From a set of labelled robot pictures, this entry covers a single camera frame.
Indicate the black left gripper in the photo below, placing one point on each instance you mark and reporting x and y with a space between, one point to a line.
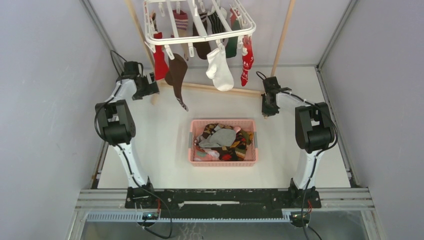
151 88

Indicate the red bear sock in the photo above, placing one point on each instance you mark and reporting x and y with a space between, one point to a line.
161 68

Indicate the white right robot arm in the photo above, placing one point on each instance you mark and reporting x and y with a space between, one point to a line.
314 131

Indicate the wooden hanger stand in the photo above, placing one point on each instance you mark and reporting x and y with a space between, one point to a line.
179 49

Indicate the pink patterned sock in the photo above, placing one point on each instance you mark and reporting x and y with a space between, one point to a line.
208 153

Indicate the red black argyle sock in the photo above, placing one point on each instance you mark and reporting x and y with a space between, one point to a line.
236 152

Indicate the white plastic clip hanger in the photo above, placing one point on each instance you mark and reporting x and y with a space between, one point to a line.
195 8

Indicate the green dotted sock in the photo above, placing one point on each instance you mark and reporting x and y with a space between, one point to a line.
232 44

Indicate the pink plastic basket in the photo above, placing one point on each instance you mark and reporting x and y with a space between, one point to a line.
196 128

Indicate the maroon purple striped sock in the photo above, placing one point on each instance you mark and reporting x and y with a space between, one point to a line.
181 21

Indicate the black white striped sock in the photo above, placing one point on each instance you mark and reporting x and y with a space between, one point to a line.
217 26

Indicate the red white patterned sock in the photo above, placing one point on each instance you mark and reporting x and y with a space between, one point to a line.
247 60

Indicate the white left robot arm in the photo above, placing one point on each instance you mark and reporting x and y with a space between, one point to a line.
114 124

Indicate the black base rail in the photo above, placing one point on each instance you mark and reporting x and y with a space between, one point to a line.
223 204

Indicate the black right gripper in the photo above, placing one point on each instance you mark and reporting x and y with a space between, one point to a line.
265 111

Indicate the grey long sock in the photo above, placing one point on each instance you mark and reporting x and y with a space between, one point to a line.
221 138

